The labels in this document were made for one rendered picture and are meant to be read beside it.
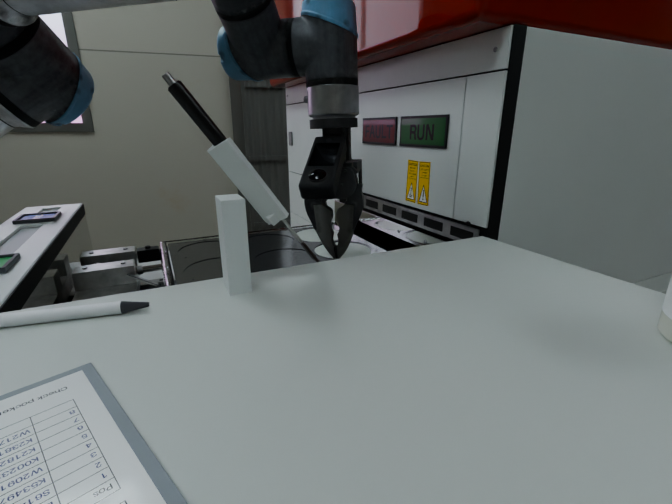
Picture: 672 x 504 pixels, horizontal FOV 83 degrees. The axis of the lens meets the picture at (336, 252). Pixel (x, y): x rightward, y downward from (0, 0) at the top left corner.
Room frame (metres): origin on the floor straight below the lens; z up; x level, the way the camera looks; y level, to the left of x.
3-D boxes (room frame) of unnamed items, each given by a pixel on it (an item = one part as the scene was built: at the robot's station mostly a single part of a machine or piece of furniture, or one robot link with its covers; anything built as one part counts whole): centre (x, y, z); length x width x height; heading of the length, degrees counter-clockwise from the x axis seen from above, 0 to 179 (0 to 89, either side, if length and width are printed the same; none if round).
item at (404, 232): (0.70, -0.10, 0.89); 0.44 x 0.02 x 0.10; 26
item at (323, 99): (0.59, 0.01, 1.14); 0.08 x 0.08 x 0.05
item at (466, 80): (0.87, -0.03, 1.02); 0.81 x 0.03 x 0.40; 26
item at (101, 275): (0.53, 0.35, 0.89); 0.08 x 0.03 x 0.03; 116
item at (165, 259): (0.52, 0.25, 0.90); 0.38 x 0.01 x 0.01; 26
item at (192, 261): (0.60, 0.08, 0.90); 0.34 x 0.34 x 0.01; 26
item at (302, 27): (0.60, 0.01, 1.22); 0.09 x 0.08 x 0.11; 80
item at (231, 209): (0.33, 0.08, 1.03); 0.06 x 0.04 x 0.13; 116
